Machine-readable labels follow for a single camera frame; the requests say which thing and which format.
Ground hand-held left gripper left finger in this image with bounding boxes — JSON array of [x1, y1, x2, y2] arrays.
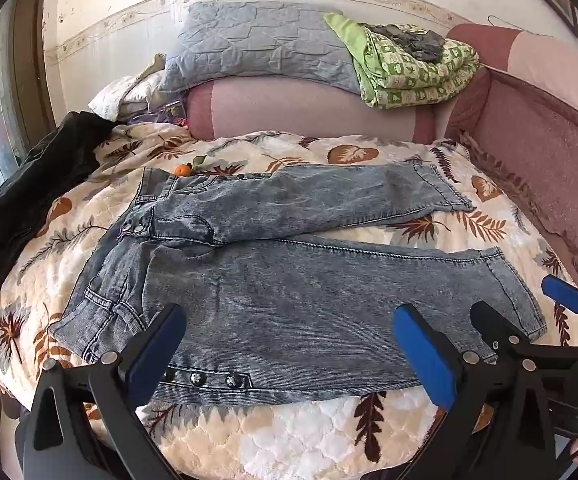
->
[[16, 302, 188, 480]]

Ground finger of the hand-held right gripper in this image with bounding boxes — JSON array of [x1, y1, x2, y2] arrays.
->
[[470, 299, 522, 358], [540, 274, 578, 349]]

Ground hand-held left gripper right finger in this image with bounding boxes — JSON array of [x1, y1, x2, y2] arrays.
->
[[392, 304, 576, 480]]

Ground grey denim pants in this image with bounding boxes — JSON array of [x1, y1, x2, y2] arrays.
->
[[46, 162, 548, 407]]

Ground leaf print fleece blanket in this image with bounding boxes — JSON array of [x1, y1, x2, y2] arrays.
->
[[0, 122, 578, 480]]

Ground tangerine with green leaf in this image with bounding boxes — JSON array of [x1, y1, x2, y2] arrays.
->
[[174, 156, 210, 178]]

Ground black jacket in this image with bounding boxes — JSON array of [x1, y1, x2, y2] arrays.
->
[[0, 110, 120, 327]]

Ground white crumpled cloth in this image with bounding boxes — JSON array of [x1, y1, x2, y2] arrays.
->
[[88, 54, 190, 123]]

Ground green patterned blanket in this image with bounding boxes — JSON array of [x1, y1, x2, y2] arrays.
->
[[323, 12, 480, 109]]

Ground small grey cloth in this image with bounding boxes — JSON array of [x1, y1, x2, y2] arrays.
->
[[359, 22, 448, 64]]

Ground grey quilted pillow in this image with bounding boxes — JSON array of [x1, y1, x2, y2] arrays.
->
[[159, 1, 366, 95]]

